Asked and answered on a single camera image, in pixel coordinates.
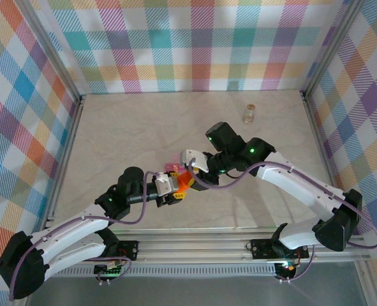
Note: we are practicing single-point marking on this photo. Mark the orange plastic pill bottle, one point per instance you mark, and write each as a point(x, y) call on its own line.
point(185, 182)

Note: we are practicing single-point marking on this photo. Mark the pink pill organizer box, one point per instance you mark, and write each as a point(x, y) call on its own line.
point(173, 167)

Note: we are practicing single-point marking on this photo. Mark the clear glass pill bottle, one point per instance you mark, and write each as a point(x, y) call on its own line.
point(248, 114)

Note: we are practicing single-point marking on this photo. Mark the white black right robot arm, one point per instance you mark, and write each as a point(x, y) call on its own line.
point(303, 188)

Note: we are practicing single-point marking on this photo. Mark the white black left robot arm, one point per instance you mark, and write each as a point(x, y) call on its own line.
point(70, 232)

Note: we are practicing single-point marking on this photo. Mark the grey metal base panel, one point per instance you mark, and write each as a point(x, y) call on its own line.
point(191, 291)

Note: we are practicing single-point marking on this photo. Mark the aluminium mounting rail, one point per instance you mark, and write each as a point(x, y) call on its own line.
point(191, 247)

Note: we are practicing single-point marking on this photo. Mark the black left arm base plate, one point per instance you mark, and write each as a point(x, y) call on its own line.
point(129, 250)

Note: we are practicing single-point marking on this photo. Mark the aluminium side rail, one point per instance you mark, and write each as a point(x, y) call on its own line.
point(63, 165)
point(325, 162)

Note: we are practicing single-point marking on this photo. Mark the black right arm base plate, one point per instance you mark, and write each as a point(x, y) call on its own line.
point(261, 248)

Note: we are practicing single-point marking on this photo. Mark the aluminium frame post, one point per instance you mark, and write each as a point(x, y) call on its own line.
point(51, 54)
point(331, 51)

